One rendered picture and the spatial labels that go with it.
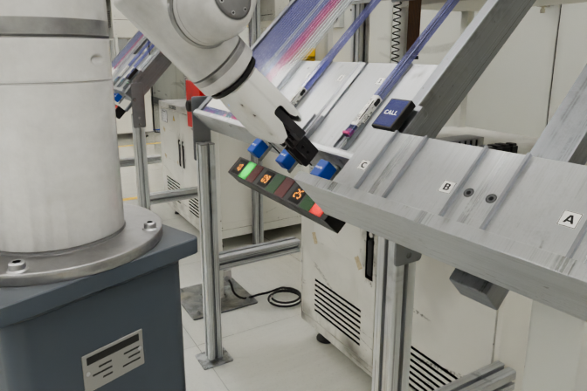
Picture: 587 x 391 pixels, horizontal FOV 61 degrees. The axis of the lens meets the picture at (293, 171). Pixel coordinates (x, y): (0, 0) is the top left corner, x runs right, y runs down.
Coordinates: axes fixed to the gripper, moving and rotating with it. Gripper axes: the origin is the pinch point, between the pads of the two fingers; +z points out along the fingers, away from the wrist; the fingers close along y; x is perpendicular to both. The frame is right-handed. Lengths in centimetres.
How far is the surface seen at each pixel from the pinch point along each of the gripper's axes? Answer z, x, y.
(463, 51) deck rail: 4.8, 24.8, 10.0
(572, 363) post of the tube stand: 23.1, -4.1, 35.1
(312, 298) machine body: 67, -15, -53
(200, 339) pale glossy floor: 58, -46, -74
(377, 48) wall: 131, 154, -225
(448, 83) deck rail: 6.2, 19.8, 10.0
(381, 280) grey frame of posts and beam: 17.0, -7.9, 11.3
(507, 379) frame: 54, -5, 14
